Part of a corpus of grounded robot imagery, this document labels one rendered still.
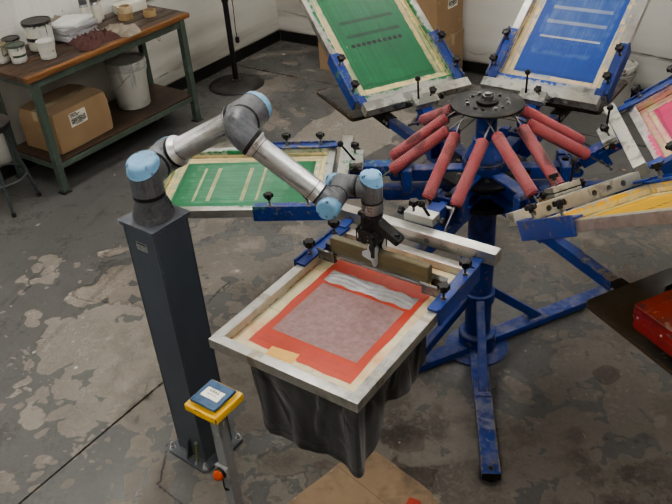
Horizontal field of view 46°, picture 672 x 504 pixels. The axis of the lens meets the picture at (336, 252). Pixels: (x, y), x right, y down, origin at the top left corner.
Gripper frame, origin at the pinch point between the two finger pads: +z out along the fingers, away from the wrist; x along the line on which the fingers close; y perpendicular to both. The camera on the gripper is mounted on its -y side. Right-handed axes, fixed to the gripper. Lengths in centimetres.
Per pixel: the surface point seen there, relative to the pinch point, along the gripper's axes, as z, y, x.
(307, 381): 4, -11, 60
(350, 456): 42, -18, 50
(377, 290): 6.9, -3.4, 7.2
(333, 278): 7.1, 14.5, 8.8
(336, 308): 7.6, 4.0, 22.2
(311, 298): 7.6, 14.9, 21.9
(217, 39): 76, 379, -323
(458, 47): 76, 169, -396
